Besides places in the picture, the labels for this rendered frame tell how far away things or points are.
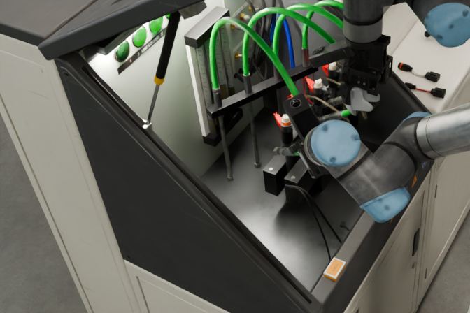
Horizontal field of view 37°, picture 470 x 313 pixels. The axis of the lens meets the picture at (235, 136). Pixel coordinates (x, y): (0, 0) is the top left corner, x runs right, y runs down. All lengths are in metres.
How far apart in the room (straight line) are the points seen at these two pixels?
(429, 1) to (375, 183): 0.33
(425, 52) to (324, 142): 1.05
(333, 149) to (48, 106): 0.71
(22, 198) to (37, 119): 1.68
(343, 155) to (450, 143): 0.18
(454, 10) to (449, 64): 0.88
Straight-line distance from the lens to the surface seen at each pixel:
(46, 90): 1.58
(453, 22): 1.24
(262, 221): 1.87
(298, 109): 1.37
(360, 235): 1.68
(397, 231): 1.94
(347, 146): 1.16
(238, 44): 1.96
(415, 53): 2.15
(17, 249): 3.15
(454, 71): 2.09
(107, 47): 1.49
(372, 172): 1.18
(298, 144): 1.37
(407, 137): 1.25
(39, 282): 3.00
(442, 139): 1.20
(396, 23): 2.16
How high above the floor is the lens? 2.25
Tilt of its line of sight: 42 degrees down
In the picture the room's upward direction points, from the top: 8 degrees counter-clockwise
